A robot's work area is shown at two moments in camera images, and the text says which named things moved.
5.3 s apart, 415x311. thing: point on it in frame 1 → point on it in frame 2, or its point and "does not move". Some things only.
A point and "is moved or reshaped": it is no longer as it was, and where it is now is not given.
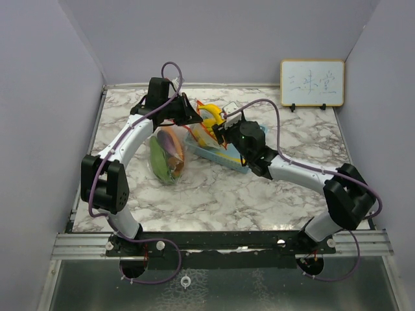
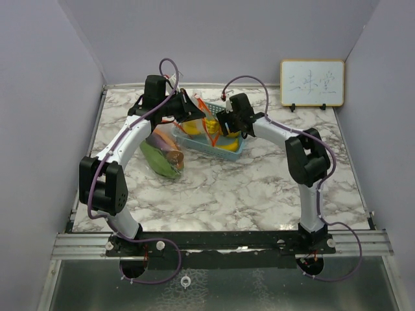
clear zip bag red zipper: [203, 132] is moved or reshaped
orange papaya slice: [177, 144] → [166, 138]
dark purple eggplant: [166, 142] is moved or reshaped
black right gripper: [221, 135] → [224, 118]
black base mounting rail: [218, 250] does not move
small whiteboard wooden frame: [312, 83] does not move
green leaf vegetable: [161, 161] is moved or reshaped
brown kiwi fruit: [176, 166] → [175, 157]
